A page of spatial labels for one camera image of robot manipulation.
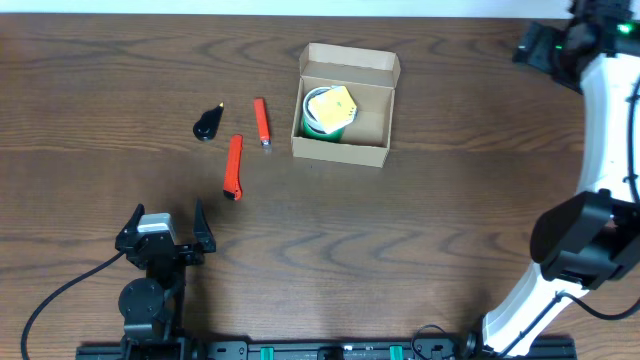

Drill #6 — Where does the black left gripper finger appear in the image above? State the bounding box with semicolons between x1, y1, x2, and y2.
115;204;145;250
193;199;216;252

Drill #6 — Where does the white tape roll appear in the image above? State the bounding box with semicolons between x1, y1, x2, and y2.
303;87;342;133

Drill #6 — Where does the green tape roll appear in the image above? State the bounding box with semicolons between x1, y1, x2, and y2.
301;118;344;143

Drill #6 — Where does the yellow sticky note pad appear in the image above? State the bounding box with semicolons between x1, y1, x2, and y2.
303;86;358;134

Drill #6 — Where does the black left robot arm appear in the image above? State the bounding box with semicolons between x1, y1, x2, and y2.
115;201;216;359

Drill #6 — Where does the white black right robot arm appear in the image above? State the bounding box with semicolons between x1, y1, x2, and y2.
460;0;639;359

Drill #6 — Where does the red utility knife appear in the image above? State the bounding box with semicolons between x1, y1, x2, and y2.
223;134;243;201

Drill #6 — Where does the black teardrop tape dispenser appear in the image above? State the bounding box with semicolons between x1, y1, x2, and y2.
193;102;224;142

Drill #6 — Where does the red stapler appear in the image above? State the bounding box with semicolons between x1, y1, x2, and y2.
254;98;271;147

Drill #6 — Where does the brown cardboard box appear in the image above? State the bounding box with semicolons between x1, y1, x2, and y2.
291;43;401;168

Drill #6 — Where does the black mounting rail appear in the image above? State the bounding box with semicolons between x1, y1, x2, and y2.
74;337;579;360

